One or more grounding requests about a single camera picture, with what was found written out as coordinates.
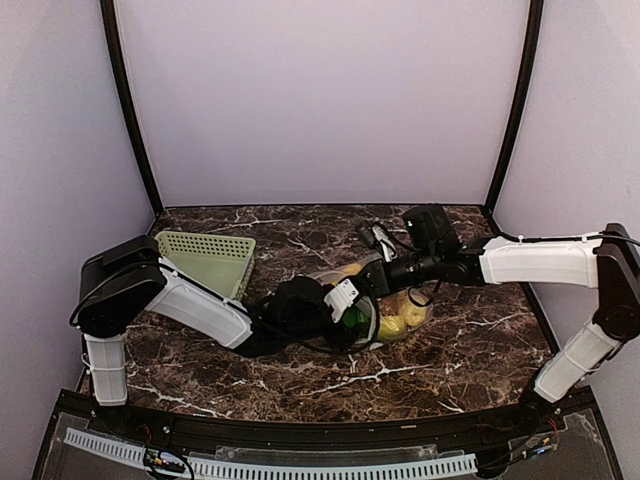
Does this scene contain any green fake vegetable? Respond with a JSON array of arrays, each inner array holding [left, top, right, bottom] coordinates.
[[343, 307, 370, 328]]

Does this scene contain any clear zip top bag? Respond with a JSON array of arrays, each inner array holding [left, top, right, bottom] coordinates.
[[311, 254, 434, 350]]

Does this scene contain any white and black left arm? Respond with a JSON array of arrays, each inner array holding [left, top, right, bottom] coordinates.
[[70, 231, 379, 436]]

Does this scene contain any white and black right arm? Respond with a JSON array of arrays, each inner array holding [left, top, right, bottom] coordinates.
[[360, 204, 639, 434]]

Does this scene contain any yellow fake lemon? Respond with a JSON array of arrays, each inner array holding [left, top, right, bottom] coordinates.
[[377, 315, 407, 342]]

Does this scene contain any pale yellow fake food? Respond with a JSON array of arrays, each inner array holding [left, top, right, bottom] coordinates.
[[398, 298, 431, 329]]

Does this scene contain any light green perforated basket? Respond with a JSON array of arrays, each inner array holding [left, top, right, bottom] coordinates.
[[154, 231, 256, 301]]

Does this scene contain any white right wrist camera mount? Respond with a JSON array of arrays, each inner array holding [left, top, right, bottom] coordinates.
[[370, 224, 397, 262]]

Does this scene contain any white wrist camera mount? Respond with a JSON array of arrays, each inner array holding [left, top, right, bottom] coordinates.
[[324, 278, 360, 323], [370, 224, 397, 262]]

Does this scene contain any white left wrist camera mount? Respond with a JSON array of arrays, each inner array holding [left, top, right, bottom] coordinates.
[[324, 278, 360, 323]]

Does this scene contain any grey slotted cable duct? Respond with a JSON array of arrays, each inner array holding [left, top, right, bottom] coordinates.
[[63, 427, 478, 479]]

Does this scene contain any black left frame post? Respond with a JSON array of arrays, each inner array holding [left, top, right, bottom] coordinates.
[[100, 0, 164, 218]]

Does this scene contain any black frame post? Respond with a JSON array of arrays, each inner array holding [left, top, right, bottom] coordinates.
[[100, 0, 164, 218], [484, 0, 544, 214]]

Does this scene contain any black front rail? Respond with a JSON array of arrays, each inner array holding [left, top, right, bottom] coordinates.
[[54, 387, 595, 452]]

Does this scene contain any black right frame post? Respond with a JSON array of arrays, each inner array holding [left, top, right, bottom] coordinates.
[[484, 0, 544, 214]]

